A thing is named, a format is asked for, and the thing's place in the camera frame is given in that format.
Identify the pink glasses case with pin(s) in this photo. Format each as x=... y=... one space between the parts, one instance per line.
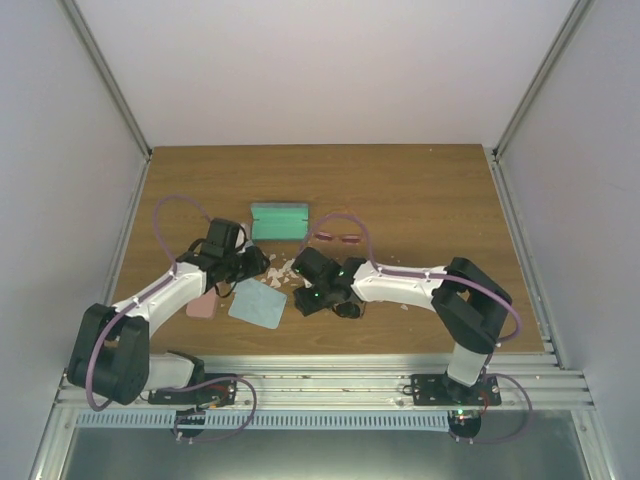
x=203 y=307

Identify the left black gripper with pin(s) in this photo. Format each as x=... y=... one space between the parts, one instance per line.
x=255 y=265

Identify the left aluminium frame post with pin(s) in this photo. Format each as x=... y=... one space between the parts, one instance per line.
x=87 y=39

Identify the teal glasses case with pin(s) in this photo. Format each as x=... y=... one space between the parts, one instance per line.
x=279 y=221

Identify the aluminium frame post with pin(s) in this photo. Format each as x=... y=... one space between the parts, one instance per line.
x=87 y=39
x=562 y=39

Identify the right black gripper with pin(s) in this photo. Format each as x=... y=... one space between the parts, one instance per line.
x=305 y=304

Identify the light blue cleaning cloth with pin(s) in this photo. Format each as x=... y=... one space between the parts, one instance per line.
x=258 y=304

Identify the right aluminium frame post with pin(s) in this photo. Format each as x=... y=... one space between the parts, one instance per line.
x=562 y=39

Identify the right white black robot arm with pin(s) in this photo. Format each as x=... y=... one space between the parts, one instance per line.
x=476 y=312

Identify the black aviator sunglasses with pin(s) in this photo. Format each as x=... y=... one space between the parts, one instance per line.
x=350 y=310

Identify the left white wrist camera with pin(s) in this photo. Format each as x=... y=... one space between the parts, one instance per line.
x=244 y=242

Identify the grey slotted cable duct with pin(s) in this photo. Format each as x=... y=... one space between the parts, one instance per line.
x=269 y=420

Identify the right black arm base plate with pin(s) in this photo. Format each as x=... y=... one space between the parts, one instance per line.
x=440 y=390

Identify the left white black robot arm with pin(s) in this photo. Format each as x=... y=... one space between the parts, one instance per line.
x=111 y=358

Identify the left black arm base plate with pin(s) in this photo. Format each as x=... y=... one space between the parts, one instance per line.
x=216 y=390

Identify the aluminium frame rail front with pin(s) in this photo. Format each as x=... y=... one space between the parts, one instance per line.
x=375 y=382

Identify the pink tinted sunglasses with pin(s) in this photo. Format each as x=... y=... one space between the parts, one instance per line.
x=349 y=239

